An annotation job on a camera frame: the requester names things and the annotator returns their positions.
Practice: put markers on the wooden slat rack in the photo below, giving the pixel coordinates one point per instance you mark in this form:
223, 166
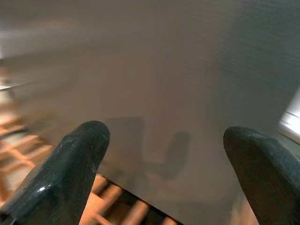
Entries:
14, 143

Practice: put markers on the fridge door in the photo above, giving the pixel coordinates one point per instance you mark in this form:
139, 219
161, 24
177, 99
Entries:
150, 70

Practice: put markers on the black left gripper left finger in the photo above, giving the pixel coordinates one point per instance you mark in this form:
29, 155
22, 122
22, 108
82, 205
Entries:
61, 168

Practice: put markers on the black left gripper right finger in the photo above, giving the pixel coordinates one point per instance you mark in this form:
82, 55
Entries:
269, 178

